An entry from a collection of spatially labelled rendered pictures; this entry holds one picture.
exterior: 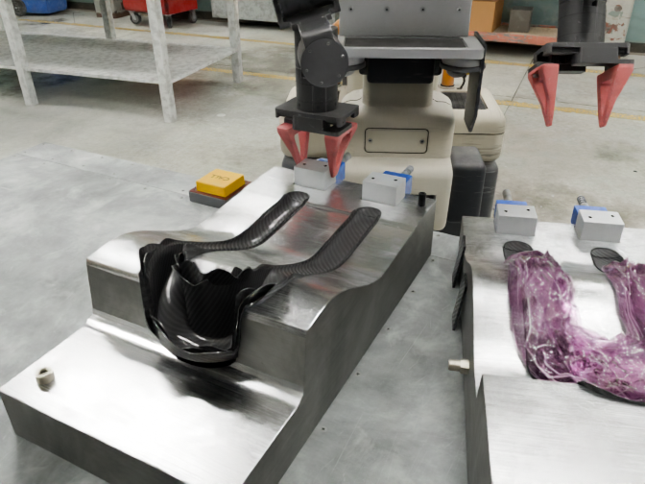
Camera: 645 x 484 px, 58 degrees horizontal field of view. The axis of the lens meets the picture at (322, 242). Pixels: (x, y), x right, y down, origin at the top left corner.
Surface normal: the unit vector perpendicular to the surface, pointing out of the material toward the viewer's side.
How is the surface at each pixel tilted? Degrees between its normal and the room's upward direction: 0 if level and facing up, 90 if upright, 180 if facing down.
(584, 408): 0
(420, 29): 90
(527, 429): 0
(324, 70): 89
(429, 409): 0
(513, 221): 90
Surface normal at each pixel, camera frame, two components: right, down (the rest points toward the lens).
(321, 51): 0.11, 0.50
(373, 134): -0.07, 0.63
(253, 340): -0.46, 0.37
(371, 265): -0.02, -0.85
